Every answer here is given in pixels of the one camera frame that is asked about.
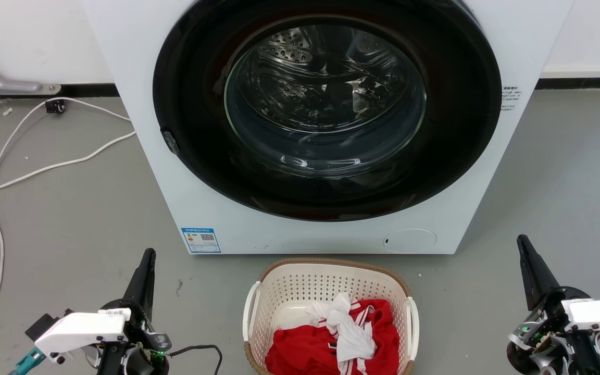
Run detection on grey drain pipe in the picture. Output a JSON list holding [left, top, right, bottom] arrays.
[[0, 39, 63, 96]]

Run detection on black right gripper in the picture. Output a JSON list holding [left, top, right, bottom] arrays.
[[506, 234, 593, 375]]

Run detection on blue energy label sticker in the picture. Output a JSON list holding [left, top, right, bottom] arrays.
[[181, 227, 222, 254]]

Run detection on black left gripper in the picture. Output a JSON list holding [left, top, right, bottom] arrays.
[[98, 248, 172, 375]]

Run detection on cream perforated laundry basket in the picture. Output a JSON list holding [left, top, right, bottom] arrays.
[[242, 258, 420, 375]]

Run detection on white garment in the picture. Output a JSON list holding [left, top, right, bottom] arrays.
[[308, 292, 378, 375]]

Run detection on small printed text sticker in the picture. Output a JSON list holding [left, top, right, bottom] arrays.
[[500, 86, 520, 111]]

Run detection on black round washer door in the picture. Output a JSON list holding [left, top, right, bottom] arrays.
[[153, 0, 503, 222]]

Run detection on red garment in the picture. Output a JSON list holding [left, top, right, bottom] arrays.
[[265, 298, 401, 375]]

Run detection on thin black cable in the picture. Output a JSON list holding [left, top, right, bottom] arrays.
[[168, 344, 223, 375]]

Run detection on round white filter cover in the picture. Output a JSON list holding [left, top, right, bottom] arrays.
[[382, 229, 437, 254]]

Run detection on white front-load washing machine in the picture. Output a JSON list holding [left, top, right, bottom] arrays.
[[81, 0, 576, 256]]

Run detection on teal connector cable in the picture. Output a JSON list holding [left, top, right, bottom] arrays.
[[8, 348, 46, 375]]

